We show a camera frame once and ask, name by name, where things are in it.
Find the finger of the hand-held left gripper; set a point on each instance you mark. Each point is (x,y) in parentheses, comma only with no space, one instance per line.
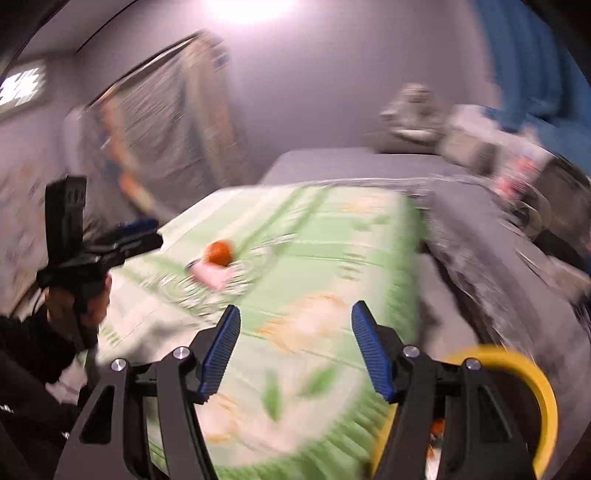
(134,249)
(138,226)

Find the yellow-rimmed black bin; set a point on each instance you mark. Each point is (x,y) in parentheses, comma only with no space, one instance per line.
(545,392)

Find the person's left forearm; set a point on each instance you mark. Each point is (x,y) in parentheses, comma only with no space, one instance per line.
(27,350)

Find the clear tape roll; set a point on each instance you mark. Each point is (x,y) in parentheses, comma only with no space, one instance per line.
(538,217)

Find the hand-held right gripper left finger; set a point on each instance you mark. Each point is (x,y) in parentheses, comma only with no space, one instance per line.
(221,350)

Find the white plush toy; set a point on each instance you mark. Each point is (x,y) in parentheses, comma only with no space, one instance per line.
(413,110)

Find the colourful wall sticker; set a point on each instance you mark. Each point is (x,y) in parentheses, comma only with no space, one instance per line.
(18,221)

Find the pink packet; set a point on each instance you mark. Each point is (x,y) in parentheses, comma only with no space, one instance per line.
(212,274)

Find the blue curtain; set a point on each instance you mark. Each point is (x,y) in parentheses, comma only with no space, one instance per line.
(521,60)

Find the colourful printed packet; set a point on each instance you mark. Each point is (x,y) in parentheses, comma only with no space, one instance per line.
(517,170)

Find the plastic-covered storage rack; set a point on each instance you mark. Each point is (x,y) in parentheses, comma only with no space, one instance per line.
(175,124)

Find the round ceiling lamp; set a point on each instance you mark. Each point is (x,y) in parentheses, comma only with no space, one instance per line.
(249,7)

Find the grey backpack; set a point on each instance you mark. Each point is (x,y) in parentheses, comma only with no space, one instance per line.
(563,189)

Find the green floral blanket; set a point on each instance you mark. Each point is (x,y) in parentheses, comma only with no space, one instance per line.
(314,258)

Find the white cardboard box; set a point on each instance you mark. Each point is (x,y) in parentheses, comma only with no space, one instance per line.
(466,143)

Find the person's left hand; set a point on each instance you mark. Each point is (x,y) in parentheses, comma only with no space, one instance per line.
(99,304)

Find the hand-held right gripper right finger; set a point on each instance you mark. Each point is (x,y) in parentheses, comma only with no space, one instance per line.
(371,346)

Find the window blind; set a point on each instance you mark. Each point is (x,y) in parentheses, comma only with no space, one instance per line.
(21,87)

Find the orange ball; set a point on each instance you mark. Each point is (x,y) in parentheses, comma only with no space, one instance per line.
(219,253)

